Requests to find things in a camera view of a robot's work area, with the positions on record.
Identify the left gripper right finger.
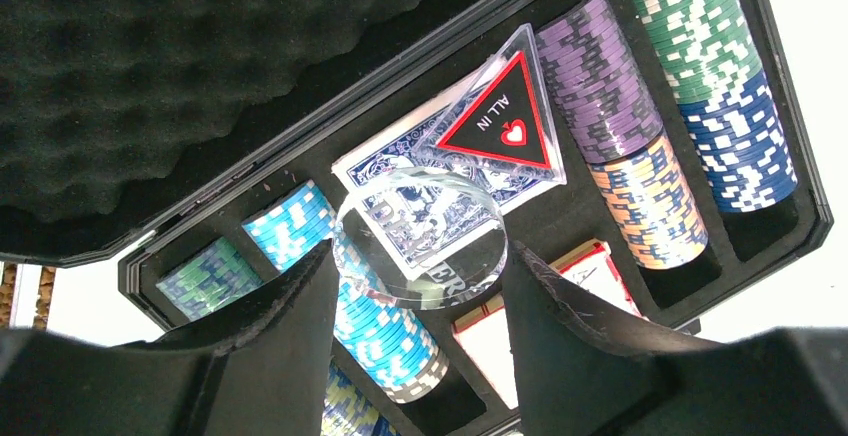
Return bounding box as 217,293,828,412
501,242,847,435

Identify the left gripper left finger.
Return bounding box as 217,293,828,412
1,242,338,435

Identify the red playing card deck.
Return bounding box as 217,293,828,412
451,239,646,410

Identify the clear round dealer button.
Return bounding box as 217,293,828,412
333,167,509,310

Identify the all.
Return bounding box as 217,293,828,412
412,24,567,185

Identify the black poker set case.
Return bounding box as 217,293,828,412
1,0,833,435

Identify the teal green chip stack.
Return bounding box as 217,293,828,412
155,237,399,436

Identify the light blue chip stack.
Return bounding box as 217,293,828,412
242,180,449,404

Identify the blue playing card deck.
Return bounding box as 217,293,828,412
331,72,555,281

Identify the purple and orange chip stack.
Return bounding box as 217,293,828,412
537,0,709,270

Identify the green and blue chip stack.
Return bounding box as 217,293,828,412
632,0,798,213

